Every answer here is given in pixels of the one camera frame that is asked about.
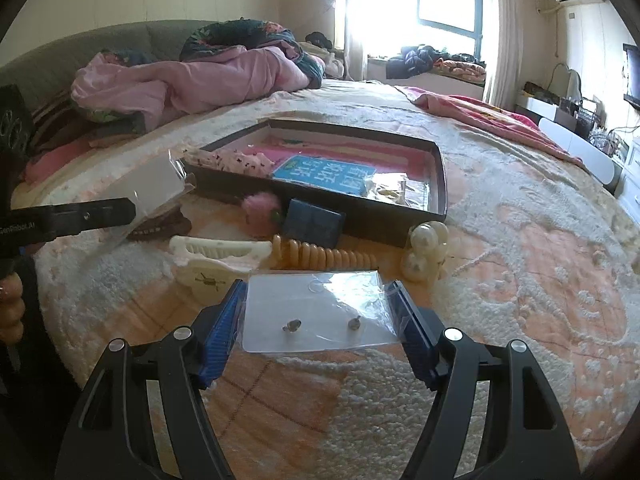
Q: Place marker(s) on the beige curtain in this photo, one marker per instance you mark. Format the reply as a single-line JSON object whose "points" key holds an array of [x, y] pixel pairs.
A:
{"points": [[502, 35]]}

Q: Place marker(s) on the brown hair clip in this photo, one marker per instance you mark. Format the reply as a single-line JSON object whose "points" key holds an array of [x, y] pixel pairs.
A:
{"points": [[165, 222]]}

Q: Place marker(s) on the white drawer cabinet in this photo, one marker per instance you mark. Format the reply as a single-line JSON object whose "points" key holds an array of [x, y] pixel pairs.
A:
{"points": [[629, 170]]}

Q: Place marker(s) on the pile of clothes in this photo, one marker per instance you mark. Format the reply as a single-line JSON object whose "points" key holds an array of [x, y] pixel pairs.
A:
{"points": [[435, 62]]}

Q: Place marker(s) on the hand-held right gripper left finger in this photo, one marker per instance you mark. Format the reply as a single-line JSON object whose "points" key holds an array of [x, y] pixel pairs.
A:
{"points": [[225, 332]]}

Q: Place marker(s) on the pink quilt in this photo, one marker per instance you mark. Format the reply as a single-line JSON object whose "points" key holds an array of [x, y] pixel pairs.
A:
{"points": [[200, 80]]}

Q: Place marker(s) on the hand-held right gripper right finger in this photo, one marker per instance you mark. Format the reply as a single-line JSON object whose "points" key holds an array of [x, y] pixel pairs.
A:
{"points": [[415, 342]]}

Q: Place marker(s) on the clear plastic bag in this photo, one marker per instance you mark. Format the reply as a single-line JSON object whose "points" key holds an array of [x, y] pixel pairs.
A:
{"points": [[150, 185]]}

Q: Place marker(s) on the red pink blanket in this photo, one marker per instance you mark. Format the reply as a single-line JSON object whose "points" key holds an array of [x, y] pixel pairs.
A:
{"points": [[500, 120]]}

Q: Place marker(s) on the blue printed card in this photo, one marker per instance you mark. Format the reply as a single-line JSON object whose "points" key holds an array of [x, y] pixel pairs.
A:
{"points": [[325, 175]]}

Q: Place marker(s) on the blue jewelry box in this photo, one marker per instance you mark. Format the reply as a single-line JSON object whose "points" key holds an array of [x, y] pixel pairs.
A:
{"points": [[312, 222]]}

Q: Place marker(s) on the green headboard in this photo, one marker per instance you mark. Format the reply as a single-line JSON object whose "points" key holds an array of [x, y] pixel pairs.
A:
{"points": [[75, 45]]}

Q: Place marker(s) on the black television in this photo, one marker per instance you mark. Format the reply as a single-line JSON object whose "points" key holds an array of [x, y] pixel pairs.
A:
{"points": [[631, 77]]}

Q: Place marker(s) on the striped pillow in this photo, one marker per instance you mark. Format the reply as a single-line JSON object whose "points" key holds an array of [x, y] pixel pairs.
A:
{"points": [[55, 125]]}

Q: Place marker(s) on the pink floral cloth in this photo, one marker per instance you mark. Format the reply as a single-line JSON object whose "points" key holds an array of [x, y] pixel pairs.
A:
{"points": [[230, 162]]}

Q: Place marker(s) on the person's left hand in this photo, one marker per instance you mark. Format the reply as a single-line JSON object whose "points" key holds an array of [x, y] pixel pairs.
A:
{"points": [[10, 310]]}

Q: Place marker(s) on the white bed footboard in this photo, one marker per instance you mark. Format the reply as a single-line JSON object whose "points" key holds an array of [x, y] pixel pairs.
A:
{"points": [[575, 147]]}

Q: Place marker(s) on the clear earring packet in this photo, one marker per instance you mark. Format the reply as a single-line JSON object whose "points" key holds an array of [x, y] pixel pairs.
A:
{"points": [[310, 310]]}

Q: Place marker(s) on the clear packet with jewelry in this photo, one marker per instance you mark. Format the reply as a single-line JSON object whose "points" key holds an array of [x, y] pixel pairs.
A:
{"points": [[400, 190]]}

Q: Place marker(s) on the dark floral quilt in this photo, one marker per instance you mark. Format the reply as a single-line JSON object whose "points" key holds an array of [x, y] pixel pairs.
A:
{"points": [[240, 35]]}

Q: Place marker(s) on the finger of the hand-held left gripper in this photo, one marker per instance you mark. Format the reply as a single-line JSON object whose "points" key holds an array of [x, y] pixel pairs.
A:
{"points": [[90, 217]]}

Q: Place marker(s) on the white hair claw clip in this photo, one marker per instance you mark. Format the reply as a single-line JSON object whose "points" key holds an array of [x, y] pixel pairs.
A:
{"points": [[210, 265]]}

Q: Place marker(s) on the dark shallow cardboard tray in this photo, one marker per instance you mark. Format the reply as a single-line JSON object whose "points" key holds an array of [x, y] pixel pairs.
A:
{"points": [[320, 210]]}

